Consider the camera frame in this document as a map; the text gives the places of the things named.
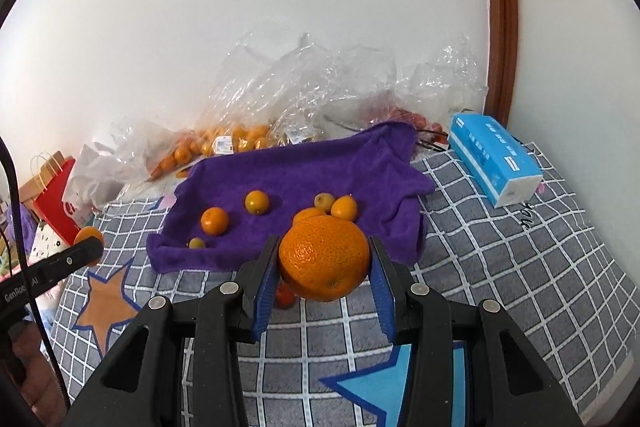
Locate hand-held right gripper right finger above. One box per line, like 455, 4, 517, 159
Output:
367, 235, 586, 427

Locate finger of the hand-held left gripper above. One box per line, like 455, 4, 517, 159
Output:
59, 237, 104, 282

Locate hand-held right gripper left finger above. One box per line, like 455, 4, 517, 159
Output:
62, 234, 282, 427

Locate medium orange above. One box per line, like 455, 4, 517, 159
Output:
200, 207, 230, 237
292, 207, 328, 228
74, 227, 106, 268

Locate large orange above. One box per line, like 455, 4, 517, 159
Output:
278, 215, 372, 303

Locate oval orange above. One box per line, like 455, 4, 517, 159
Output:
330, 195, 359, 223

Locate clear bag of red fruits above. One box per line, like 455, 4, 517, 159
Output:
370, 34, 488, 152

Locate small red apple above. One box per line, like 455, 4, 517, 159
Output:
274, 279, 297, 309

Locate red paper bag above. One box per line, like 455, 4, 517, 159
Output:
20, 151, 96, 248

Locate white plastic bag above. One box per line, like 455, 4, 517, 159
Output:
62, 144, 128, 212

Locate small yellow-orange citrus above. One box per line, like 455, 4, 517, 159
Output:
244, 190, 271, 216

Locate grey checked bed sheet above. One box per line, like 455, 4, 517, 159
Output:
47, 139, 636, 427

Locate purple towel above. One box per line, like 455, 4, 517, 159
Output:
146, 121, 436, 274

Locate clear bag of small oranges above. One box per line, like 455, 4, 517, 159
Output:
112, 119, 203, 184

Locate clear bag of tangerines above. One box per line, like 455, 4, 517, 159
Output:
195, 32, 281, 158

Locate blue and white tissue pack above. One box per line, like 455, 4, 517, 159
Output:
447, 112, 544, 208

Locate crumpled clear plastic bag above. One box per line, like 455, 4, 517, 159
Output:
270, 34, 401, 145

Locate brown wooden door frame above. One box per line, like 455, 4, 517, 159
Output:
472, 0, 518, 128

